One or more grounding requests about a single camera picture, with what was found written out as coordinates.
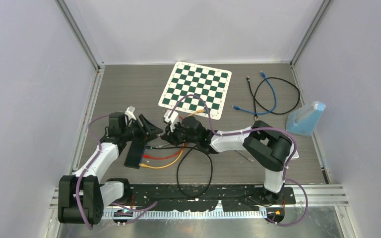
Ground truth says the green white chessboard mat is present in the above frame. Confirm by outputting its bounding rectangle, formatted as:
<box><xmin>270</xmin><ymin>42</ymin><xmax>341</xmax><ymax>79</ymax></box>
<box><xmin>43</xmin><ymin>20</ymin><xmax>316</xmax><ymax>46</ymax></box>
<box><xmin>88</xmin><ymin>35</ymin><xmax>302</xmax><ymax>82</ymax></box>
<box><xmin>158</xmin><ymin>61</ymin><xmax>232</xmax><ymax>120</ymax></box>

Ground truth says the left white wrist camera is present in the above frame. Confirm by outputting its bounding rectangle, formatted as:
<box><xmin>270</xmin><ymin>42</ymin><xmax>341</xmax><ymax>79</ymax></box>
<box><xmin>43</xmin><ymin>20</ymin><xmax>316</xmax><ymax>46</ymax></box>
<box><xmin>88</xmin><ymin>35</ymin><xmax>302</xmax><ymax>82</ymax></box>
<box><xmin>124</xmin><ymin>106</ymin><xmax>136</xmax><ymax>120</ymax></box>

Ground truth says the yellow ethernet cable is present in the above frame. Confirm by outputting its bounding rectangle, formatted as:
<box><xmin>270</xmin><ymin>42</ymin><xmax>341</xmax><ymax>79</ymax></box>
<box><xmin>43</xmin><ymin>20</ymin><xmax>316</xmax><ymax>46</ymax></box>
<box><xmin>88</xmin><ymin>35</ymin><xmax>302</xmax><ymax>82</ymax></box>
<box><xmin>139</xmin><ymin>108</ymin><xmax>206</xmax><ymax>170</ymax></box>

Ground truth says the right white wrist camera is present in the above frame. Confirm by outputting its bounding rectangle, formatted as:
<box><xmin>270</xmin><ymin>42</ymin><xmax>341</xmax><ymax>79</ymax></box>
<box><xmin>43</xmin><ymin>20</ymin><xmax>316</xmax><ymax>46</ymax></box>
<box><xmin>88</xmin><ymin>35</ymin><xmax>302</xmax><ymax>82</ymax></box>
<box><xmin>163</xmin><ymin>110</ymin><xmax>180</xmax><ymax>132</ymax></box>

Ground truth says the red ethernet cable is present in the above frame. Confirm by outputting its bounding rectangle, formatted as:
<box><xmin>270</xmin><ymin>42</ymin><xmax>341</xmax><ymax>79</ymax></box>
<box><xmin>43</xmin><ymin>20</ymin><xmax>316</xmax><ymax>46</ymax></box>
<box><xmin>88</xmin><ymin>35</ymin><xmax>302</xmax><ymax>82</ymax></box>
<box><xmin>142</xmin><ymin>144</ymin><xmax>186</xmax><ymax>161</ymax></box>

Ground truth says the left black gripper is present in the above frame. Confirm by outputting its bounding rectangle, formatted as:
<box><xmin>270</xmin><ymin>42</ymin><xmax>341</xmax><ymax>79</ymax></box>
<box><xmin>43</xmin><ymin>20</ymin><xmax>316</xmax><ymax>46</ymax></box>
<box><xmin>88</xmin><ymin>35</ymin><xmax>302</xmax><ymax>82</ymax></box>
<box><xmin>122</xmin><ymin>115</ymin><xmax>162</xmax><ymax>145</ymax></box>

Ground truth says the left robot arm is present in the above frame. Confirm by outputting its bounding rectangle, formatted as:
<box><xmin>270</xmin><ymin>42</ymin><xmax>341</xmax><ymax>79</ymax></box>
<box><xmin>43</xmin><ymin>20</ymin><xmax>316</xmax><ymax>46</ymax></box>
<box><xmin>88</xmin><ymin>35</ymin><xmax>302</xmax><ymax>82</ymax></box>
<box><xmin>58</xmin><ymin>112</ymin><xmax>163</xmax><ymax>230</ymax></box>

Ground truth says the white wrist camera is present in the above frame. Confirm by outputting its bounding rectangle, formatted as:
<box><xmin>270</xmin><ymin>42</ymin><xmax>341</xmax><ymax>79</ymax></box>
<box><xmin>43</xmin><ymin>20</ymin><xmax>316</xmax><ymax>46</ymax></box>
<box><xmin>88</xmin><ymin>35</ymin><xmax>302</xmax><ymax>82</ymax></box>
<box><xmin>163</xmin><ymin>110</ymin><xmax>180</xmax><ymax>132</ymax></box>
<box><xmin>124</xmin><ymin>106</ymin><xmax>136</xmax><ymax>120</ymax></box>

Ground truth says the short black ethernet cable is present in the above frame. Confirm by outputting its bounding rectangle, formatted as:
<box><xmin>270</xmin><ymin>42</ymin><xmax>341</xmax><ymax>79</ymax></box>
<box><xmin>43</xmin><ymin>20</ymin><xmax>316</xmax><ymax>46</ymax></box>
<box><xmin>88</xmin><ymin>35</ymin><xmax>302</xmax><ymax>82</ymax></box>
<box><xmin>246</xmin><ymin>74</ymin><xmax>259</xmax><ymax>122</ymax></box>

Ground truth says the blue ethernet cable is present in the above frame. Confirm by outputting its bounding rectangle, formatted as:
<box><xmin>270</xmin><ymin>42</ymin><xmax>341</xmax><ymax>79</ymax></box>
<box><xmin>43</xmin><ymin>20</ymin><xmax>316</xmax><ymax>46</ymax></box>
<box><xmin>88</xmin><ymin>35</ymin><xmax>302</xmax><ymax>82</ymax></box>
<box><xmin>232</xmin><ymin>69</ymin><xmax>278</xmax><ymax>116</ymax></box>

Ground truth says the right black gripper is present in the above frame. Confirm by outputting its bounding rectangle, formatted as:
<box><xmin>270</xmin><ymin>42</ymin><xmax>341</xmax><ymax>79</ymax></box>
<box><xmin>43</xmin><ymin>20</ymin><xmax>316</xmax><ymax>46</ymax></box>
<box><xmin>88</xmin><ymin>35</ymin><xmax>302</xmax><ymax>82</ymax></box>
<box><xmin>162</xmin><ymin>119</ymin><xmax>199</xmax><ymax>147</ymax></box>

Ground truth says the long black ethernet cable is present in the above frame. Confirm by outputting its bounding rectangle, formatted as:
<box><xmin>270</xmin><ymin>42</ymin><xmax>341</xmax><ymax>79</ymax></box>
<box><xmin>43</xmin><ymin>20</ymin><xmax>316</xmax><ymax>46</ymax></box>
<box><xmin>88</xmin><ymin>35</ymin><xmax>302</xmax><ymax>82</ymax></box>
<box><xmin>144</xmin><ymin>144</ymin><xmax>214</xmax><ymax>199</ymax></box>

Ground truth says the black looped ethernet cable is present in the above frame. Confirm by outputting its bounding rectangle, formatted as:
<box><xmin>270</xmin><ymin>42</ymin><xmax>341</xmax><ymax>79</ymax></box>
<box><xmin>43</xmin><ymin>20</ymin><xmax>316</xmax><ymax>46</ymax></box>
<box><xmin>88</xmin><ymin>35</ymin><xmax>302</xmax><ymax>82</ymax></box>
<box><xmin>252</xmin><ymin>77</ymin><xmax>301</xmax><ymax>116</ymax></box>

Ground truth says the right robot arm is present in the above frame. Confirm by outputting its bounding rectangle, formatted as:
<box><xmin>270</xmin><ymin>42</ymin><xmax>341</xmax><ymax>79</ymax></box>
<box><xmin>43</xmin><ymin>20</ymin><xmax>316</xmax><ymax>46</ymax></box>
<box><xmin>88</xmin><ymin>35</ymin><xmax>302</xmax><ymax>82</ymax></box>
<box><xmin>161</xmin><ymin>116</ymin><xmax>297</xmax><ymax>204</ymax></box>

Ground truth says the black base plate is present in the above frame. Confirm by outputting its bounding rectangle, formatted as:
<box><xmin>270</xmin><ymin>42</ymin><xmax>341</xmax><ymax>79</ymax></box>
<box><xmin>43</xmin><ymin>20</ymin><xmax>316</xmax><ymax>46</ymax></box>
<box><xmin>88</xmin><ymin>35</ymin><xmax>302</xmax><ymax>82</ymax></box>
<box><xmin>123</xmin><ymin>184</ymin><xmax>296</xmax><ymax>212</ymax></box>

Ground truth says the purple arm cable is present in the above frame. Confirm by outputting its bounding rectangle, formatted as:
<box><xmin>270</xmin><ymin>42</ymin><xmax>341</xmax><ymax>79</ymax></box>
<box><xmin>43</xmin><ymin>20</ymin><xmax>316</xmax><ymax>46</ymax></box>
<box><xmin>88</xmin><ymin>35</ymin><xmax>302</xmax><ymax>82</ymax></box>
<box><xmin>171</xmin><ymin>94</ymin><xmax>310</xmax><ymax>227</ymax></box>
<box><xmin>74</xmin><ymin>115</ymin><xmax>158</xmax><ymax>231</ymax></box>

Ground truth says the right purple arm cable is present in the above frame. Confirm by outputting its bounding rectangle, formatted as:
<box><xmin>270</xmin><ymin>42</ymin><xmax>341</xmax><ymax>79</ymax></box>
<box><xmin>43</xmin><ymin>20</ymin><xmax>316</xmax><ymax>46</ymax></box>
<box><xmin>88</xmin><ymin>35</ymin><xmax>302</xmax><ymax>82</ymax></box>
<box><xmin>171</xmin><ymin>94</ymin><xmax>310</xmax><ymax>227</ymax></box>

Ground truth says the grey ethernet cable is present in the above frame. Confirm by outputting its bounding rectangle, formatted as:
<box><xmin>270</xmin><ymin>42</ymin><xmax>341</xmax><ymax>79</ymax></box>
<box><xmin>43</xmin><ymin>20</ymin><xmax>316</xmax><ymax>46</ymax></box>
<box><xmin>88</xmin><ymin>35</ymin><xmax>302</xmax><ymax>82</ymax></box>
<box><xmin>159</xmin><ymin>142</ymin><xmax>254</xmax><ymax>163</ymax></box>

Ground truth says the black network switch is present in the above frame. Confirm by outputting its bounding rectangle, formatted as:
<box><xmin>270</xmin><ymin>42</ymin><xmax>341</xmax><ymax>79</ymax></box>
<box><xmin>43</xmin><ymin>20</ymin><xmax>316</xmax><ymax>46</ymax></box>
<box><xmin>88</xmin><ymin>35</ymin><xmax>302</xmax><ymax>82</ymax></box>
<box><xmin>124</xmin><ymin>139</ymin><xmax>146</xmax><ymax>169</ymax></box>

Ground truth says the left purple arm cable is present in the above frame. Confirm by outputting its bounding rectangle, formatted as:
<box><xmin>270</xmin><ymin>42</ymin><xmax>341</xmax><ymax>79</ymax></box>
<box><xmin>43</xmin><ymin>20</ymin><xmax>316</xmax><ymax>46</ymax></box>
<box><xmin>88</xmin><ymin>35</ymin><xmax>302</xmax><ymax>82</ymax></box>
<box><xmin>74</xmin><ymin>115</ymin><xmax>158</xmax><ymax>231</ymax></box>

